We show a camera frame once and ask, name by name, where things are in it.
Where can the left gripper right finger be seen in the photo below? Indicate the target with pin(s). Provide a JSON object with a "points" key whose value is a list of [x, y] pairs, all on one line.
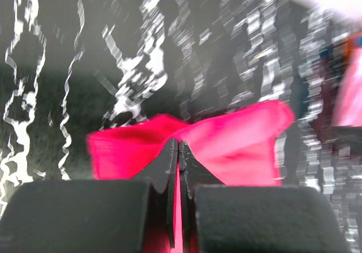
{"points": [[200, 204]]}

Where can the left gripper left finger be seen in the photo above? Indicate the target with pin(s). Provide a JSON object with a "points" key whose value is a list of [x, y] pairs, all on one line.
{"points": [[160, 221]]}

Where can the red t-shirt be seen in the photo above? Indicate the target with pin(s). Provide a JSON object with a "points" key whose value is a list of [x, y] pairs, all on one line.
{"points": [[237, 148]]}

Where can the black marbled table mat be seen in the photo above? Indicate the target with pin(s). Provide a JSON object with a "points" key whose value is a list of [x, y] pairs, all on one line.
{"points": [[72, 66]]}

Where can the folded pink t-shirt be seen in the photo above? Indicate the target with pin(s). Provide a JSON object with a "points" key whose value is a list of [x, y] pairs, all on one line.
{"points": [[347, 110]]}

